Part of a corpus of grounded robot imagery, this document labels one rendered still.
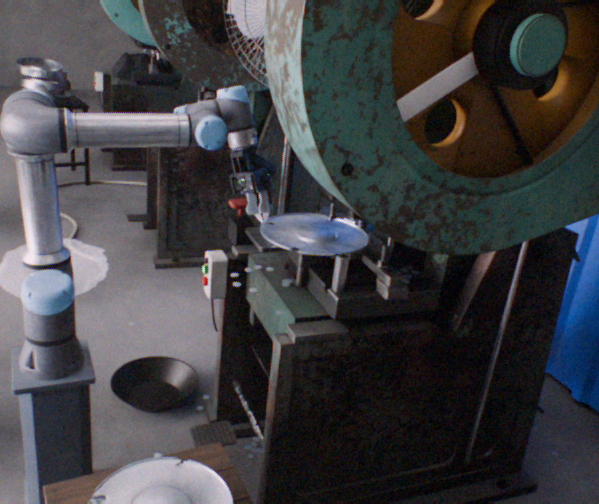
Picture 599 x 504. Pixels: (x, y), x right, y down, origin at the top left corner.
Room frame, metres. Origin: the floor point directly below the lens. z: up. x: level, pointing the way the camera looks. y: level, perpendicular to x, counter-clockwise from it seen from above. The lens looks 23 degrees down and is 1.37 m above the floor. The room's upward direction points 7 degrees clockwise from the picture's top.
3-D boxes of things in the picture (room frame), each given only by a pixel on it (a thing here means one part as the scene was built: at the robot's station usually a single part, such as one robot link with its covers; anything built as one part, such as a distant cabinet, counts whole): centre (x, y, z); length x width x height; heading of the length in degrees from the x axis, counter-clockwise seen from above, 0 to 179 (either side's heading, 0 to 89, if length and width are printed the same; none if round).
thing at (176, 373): (1.78, 0.45, 0.04); 0.30 x 0.30 x 0.07
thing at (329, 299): (1.58, -0.15, 0.68); 0.45 x 0.30 x 0.06; 24
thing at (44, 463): (1.28, 0.58, 0.23); 0.19 x 0.19 x 0.45; 26
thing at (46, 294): (1.29, 0.59, 0.62); 0.13 x 0.12 x 0.14; 22
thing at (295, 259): (1.51, 0.01, 0.72); 0.25 x 0.14 x 0.14; 114
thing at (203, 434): (1.52, -0.03, 0.14); 0.59 x 0.10 x 0.05; 114
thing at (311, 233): (1.53, -0.03, 0.78); 0.29 x 0.29 x 0.01
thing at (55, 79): (4.04, 1.76, 0.40); 0.45 x 0.40 x 0.79; 36
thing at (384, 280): (1.42, -0.22, 0.76); 0.17 x 0.06 x 0.10; 24
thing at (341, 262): (1.37, -0.11, 0.75); 0.03 x 0.03 x 0.10; 24
